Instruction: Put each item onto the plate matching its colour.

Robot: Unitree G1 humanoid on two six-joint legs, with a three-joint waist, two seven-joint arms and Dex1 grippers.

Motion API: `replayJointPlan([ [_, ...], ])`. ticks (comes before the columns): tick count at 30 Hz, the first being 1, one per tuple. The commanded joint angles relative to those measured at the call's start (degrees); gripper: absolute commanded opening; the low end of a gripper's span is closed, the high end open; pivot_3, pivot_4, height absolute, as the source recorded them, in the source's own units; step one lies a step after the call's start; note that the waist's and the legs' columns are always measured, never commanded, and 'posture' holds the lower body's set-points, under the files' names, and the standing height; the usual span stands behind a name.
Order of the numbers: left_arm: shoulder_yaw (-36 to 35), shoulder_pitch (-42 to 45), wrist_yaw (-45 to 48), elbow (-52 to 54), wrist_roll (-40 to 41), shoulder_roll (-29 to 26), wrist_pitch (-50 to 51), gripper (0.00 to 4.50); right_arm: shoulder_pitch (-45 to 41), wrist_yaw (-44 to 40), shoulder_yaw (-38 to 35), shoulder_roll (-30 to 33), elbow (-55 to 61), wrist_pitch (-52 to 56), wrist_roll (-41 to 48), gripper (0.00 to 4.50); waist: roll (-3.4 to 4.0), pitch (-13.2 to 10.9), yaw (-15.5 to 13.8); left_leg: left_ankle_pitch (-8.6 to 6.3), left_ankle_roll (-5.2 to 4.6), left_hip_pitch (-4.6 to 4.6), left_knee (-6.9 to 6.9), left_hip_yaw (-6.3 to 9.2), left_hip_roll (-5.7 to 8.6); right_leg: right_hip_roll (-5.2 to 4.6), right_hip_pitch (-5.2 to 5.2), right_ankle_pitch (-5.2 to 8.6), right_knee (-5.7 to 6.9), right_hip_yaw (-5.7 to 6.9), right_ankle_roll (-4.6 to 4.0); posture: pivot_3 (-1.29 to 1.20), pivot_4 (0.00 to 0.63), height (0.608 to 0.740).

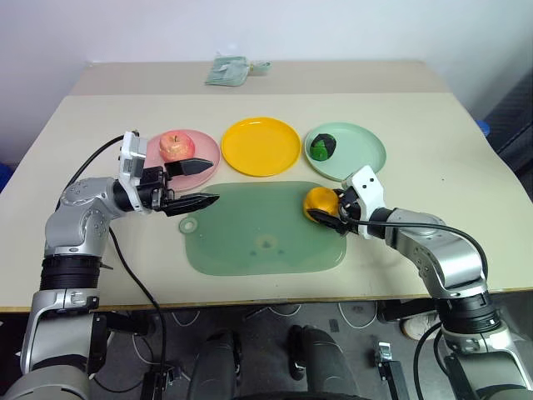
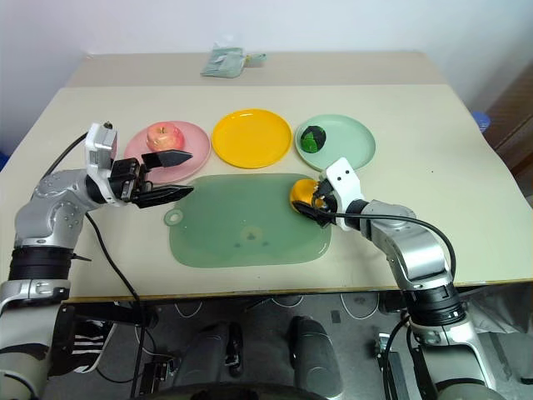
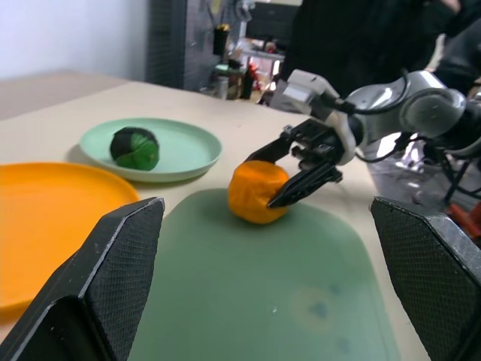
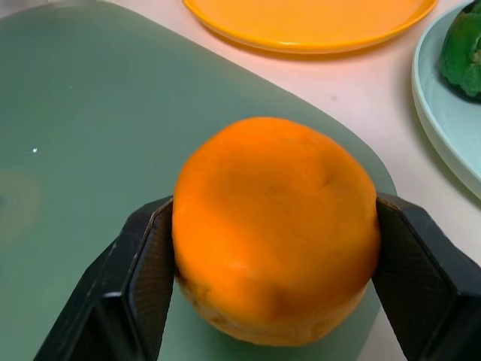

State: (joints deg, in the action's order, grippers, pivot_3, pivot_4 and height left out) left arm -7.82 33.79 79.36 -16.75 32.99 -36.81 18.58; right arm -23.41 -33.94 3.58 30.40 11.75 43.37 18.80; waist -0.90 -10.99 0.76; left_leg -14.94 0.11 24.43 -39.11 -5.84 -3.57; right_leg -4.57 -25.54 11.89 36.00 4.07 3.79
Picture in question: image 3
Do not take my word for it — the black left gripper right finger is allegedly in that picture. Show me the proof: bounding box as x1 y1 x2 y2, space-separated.
370 196 481 361

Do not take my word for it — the red figure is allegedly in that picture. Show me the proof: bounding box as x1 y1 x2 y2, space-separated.
247 62 265 91

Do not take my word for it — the dark pegboard panel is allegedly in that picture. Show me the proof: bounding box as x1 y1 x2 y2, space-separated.
144 0 245 91

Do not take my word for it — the red tool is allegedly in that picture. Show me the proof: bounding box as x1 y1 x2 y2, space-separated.
449 202 481 236

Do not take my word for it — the black cup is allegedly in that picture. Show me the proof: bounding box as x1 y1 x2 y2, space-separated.
213 24 231 56

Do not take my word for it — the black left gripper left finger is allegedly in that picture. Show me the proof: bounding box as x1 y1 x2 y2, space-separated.
0 196 166 361

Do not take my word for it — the orange soft cube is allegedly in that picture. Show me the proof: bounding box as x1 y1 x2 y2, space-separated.
227 160 290 226

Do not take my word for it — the orange plate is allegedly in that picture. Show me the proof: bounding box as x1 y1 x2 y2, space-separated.
0 161 141 325

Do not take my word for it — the dark green mat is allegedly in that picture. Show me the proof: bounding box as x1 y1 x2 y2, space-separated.
129 187 401 361

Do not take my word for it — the person in black clothes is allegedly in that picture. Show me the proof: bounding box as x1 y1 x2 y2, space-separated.
280 0 481 110

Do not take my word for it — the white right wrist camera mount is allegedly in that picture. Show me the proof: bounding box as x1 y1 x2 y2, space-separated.
281 69 356 166

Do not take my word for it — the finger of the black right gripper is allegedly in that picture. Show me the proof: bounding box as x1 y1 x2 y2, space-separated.
247 135 296 165
266 162 343 209

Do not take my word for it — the black bottle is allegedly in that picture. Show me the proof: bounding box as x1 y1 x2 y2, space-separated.
242 69 255 100

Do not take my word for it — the light green plate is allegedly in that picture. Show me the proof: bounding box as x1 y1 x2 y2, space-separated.
78 117 223 184

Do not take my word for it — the green lidded container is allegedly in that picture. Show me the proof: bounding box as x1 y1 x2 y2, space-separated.
212 62 231 101

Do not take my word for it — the green and black ball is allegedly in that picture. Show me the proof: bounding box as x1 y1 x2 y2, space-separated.
110 126 160 172

